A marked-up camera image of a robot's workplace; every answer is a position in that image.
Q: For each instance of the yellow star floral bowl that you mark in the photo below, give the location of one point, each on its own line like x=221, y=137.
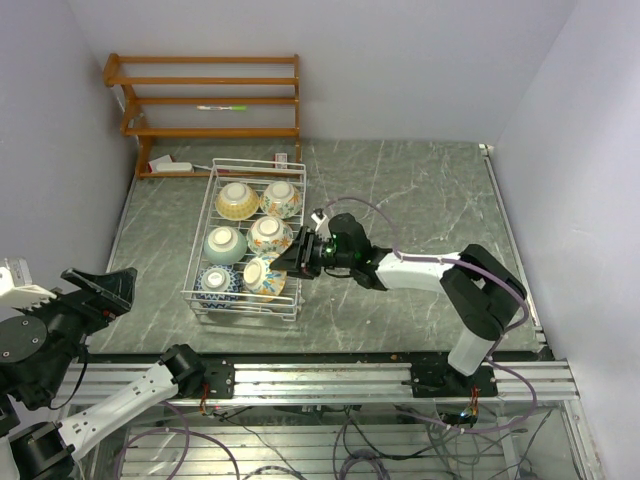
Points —
x=281, y=199

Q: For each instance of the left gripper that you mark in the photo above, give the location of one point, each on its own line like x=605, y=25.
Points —
x=113, y=290

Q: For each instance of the small red white box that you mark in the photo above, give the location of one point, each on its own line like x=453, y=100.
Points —
x=281, y=160

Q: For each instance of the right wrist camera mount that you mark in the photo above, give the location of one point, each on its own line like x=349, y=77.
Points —
x=321, y=221

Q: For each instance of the green white pen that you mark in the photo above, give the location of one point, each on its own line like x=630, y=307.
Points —
x=236, y=108

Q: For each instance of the white red spatula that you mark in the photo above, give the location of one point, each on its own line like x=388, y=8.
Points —
x=167, y=164

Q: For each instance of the pale green celadon bowl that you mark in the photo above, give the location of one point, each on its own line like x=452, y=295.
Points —
x=224, y=246

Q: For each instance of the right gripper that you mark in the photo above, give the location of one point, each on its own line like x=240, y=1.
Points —
x=298, y=260

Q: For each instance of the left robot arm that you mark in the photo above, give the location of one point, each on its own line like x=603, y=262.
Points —
x=46, y=336

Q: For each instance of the yellow sun pattern bowl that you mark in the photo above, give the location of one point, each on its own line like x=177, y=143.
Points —
x=237, y=201

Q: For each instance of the aluminium rail frame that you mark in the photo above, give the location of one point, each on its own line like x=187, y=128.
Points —
x=370, y=416

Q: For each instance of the red blue zigzag bowl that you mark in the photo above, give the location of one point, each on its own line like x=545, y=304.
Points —
x=217, y=287

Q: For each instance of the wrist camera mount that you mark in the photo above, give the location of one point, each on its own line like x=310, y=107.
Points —
x=18, y=291
x=321, y=221

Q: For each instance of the white wire dish rack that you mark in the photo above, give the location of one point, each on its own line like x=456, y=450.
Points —
x=258, y=175

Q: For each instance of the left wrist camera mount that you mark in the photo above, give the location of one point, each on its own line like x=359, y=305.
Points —
x=18, y=291

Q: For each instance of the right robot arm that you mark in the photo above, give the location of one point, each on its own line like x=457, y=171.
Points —
x=484, y=294

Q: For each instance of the orange blue floral bowl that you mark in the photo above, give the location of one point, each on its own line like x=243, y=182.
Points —
x=262, y=280

